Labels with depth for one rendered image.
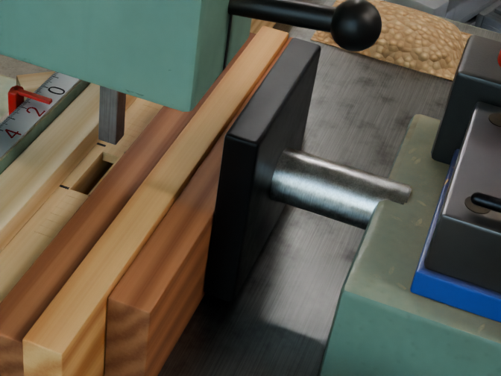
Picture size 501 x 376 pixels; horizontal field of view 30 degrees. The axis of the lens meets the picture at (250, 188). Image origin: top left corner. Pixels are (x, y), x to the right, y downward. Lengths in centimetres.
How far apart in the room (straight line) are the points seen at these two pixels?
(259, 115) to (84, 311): 11
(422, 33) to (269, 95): 26
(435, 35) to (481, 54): 21
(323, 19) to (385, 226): 9
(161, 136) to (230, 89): 5
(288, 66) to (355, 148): 13
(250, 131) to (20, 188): 10
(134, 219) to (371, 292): 10
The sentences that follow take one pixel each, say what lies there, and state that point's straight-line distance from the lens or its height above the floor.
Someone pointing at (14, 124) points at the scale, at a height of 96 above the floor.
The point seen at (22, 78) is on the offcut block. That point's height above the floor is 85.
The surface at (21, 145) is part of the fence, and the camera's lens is 43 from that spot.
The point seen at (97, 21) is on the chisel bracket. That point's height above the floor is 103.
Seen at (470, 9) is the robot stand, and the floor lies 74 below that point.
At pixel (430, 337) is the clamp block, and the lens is 37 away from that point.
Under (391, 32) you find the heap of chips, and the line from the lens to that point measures 63.
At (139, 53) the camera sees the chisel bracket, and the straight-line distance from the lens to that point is 36.
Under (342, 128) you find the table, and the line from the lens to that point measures 55.
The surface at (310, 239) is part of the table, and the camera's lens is 47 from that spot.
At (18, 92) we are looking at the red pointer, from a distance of 45.
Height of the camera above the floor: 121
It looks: 39 degrees down
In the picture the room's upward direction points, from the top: 9 degrees clockwise
